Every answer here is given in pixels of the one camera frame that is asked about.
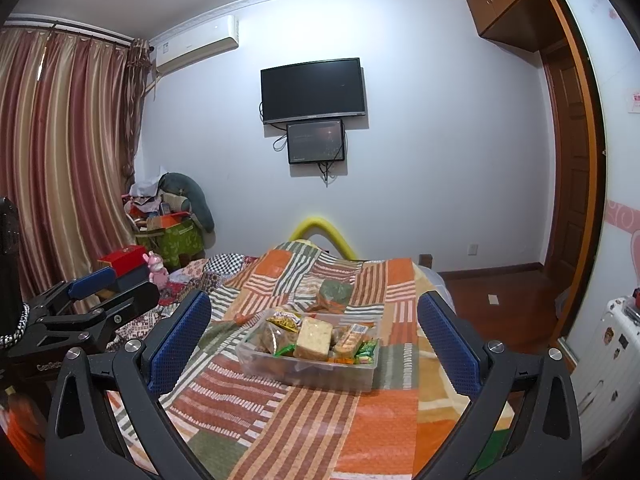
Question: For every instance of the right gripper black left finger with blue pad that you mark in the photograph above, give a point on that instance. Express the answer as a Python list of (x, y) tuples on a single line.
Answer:
[(83, 438)]

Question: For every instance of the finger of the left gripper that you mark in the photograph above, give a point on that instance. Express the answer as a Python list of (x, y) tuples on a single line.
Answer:
[(126, 307), (60, 298)]

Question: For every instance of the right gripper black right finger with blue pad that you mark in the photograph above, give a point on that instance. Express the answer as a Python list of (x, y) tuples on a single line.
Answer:
[(521, 421)]

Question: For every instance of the brown bread loaf pack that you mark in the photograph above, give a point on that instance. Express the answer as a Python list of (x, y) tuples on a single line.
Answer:
[(314, 340)]

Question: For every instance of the orange cake pack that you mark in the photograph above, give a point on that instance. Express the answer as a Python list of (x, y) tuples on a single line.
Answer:
[(349, 343)]

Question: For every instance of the clear bag green strip snacks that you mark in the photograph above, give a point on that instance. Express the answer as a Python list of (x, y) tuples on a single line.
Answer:
[(274, 340)]

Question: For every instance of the pink plush toy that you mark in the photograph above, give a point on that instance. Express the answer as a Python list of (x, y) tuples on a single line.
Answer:
[(158, 274)]

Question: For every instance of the red gift box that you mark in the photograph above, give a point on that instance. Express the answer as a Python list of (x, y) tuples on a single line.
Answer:
[(124, 260)]

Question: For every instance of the white suitcase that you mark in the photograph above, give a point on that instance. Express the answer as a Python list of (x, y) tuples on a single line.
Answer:
[(606, 378)]

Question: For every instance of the grey plush pillow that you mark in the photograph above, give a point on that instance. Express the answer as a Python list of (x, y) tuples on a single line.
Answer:
[(183, 194)]

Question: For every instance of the patchwork striped blanket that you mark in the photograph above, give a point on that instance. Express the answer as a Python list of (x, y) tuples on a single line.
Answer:
[(245, 427)]

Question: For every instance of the striped red curtain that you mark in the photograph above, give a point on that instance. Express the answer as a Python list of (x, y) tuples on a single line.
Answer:
[(70, 125)]

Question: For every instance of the white air conditioner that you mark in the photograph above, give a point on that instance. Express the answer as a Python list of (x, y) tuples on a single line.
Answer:
[(196, 44)]

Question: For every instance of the wooden door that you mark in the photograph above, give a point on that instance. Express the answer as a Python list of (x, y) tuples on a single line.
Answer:
[(575, 140)]

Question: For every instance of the wooden overhead cabinet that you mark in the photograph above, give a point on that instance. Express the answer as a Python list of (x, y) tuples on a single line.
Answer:
[(530, 25)]

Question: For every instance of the yellow padded bed rail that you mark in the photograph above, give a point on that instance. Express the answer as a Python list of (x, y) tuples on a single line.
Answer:
[(321, 226)]

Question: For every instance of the small black wall monitor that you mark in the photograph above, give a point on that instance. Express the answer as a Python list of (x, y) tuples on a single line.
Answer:
[(316, 141)]

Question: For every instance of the black wall television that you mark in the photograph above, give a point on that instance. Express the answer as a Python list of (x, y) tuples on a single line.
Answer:
[(310, 90)]

